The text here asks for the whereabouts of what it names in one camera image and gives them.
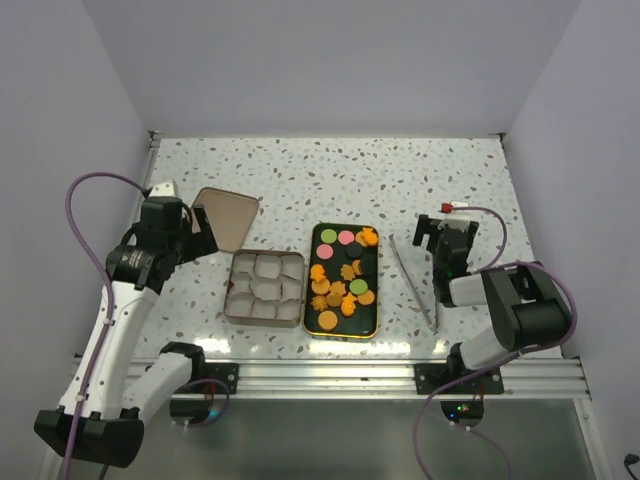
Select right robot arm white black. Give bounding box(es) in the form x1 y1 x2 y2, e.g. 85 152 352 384
413 203 577 393

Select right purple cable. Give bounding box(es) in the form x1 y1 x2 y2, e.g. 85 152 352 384
412 205 579 480

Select orange fish cookie lower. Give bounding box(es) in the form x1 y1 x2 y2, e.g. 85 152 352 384
340 293 357 317

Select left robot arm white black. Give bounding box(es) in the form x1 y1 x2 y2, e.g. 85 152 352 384
34 196 218 468

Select metal tongs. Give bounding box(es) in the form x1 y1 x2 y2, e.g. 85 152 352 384
388 235 440 331

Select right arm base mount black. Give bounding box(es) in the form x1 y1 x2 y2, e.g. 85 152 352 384
413 362 505 427

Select orange round dotted cookie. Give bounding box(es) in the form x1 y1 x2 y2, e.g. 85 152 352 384
311 278 331 296
318 310 339 332

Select orange plain round cookie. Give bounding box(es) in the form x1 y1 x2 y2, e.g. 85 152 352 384
357 290 376 306

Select green round cookie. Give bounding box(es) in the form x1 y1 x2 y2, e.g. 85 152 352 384
320 228 338 244
349 279 369 296

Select black green tray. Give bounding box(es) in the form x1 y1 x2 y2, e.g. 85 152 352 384
303 223 380 340

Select orange fish cookie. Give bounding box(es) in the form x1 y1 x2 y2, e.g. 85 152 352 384
355 227 379 247
340 293 357 317

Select aluminium front rail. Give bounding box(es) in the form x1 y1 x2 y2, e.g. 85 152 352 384
69 355 592 401

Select orange maple leaf cookie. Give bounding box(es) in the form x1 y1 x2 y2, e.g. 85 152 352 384
328 281 347 297

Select brown shell cookie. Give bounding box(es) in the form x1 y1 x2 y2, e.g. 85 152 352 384
326 294 343 308

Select green round cookie top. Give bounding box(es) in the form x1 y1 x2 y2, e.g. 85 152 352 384
320 228 338 244

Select pink round cookie top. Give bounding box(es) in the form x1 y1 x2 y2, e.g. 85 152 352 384
338 230 355 246

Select orange fish cookie top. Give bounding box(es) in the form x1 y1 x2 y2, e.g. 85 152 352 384
355 227 379 247

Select orange round dotted cookie upper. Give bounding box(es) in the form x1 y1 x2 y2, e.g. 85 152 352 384
311 278 331 296

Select orange flower swirl cookie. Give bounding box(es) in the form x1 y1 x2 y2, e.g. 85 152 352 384
311 295 329 312

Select pink round cookie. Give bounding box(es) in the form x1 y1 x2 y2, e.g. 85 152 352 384
338 230 355 246
316 243 334 260

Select black sandwich cookie right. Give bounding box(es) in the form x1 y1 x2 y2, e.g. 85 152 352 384
359 259 375 276

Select purple cable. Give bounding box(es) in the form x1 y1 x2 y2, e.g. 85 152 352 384
58 171 151 480
412 205 579 480

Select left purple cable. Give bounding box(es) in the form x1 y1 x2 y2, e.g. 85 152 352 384
58 171 151 480

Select orange round dotted cookie lower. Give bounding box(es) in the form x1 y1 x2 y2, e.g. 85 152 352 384
318 310 339 332

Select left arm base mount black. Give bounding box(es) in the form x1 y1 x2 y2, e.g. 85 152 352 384
169 362 240 429

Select black round sandwich cookie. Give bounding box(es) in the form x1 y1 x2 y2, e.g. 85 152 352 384
345 241 363 259

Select green round cookie lower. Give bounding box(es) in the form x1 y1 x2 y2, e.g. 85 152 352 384
349 279 369 296

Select brown tin lid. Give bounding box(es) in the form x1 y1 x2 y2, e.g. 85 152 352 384
193 187 259 253

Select brown cookie tin with liners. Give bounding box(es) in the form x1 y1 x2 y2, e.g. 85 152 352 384
223 249 306 329

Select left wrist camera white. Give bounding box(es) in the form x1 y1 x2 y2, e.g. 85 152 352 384
147 180 180 199

